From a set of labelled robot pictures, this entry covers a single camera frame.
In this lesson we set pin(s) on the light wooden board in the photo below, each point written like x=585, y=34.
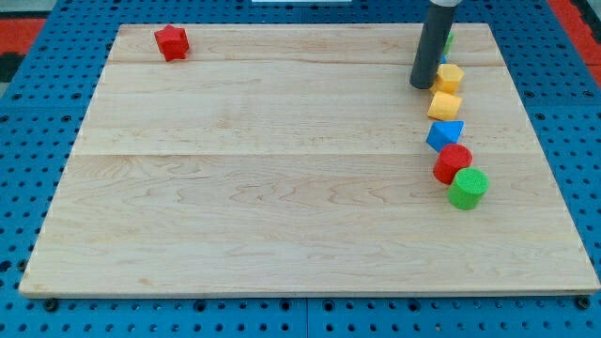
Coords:
x=289, y=160

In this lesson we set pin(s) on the blue triangle block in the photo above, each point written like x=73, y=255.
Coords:
x=443, y=133

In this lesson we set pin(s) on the red cylinder block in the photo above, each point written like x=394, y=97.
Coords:
x=451, y=159

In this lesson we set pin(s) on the yellow pentagon block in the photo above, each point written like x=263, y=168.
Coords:
x=444, y=106

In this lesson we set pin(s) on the green cylinder block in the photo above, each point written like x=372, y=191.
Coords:
x=468, y=188

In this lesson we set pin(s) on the yellow hexagon block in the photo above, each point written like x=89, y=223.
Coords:
x=448, y=79

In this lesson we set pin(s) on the red star block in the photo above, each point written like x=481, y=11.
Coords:
x=172, y=42

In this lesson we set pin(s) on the green block behind tool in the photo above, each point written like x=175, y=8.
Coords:
x=448, y=44

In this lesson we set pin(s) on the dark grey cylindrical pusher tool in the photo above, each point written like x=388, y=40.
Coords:
x=436, y=29

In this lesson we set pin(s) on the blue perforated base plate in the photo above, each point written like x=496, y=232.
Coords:
x=45, y=104

